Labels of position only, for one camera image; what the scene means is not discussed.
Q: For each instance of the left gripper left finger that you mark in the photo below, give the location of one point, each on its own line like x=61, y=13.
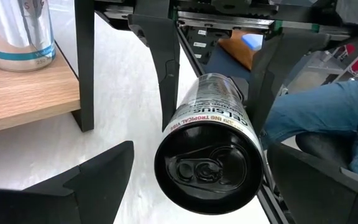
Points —
x=73, y=199

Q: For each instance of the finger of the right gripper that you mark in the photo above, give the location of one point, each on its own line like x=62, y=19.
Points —
x=272, y=68
x=166, y=62

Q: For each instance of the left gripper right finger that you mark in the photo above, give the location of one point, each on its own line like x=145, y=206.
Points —
x=328, y=199

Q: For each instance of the silver slim beverage can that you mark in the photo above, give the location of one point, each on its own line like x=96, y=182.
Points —
x=208, y=168

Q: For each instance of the blue silver Red Bull can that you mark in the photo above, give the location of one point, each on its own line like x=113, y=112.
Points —
x=14, y=31

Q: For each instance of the wooden table side board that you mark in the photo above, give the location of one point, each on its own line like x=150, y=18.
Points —
x=236, y=53

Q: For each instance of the person's leg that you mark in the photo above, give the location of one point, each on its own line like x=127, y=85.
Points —
x=322, y=109

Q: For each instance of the wooden shelf black metal frame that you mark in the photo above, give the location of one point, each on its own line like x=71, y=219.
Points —
x=26, y=93

